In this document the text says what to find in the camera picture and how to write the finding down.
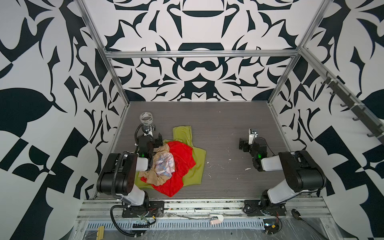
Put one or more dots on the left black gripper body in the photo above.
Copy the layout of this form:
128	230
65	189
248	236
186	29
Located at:
154	141

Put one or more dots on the pink blue patterned scarf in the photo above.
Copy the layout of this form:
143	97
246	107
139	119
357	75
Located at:
164	164

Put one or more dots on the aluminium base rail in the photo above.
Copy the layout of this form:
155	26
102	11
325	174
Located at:
194	208

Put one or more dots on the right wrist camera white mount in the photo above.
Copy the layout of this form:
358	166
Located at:
253	134

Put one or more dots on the horizontal aluminium frame bar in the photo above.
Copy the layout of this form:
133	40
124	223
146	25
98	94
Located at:
200	54

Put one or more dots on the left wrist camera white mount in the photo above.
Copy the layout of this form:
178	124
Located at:
148	129

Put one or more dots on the green t-shirt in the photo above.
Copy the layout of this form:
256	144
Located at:
184	135

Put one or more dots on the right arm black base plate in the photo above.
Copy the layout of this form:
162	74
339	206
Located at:
255	208

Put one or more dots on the beige stockings cloth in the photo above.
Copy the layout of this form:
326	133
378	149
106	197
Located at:
156	175

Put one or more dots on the yellow tag piece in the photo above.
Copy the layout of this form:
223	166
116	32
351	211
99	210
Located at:
100	233

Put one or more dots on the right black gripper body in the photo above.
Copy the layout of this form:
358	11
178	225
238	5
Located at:
248	148

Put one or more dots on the red t-shirt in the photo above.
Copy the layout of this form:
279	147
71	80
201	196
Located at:
184	161

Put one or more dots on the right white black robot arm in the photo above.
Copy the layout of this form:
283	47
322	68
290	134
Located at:
302	173

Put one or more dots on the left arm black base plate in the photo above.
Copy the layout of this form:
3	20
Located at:
148	209

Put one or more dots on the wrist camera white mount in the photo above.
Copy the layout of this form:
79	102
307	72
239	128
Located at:
148	129
253	134

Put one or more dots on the white slotted cable duct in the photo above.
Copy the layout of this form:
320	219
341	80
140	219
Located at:
184	224

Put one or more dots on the small white tape piece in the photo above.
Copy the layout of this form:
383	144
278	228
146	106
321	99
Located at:
216	219

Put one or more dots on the small circuit board with wires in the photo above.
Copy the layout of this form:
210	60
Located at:
272	226

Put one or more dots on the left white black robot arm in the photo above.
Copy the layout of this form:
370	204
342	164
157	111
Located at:
117	178

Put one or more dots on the black round mirror object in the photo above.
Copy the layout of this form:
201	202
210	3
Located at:
296	214

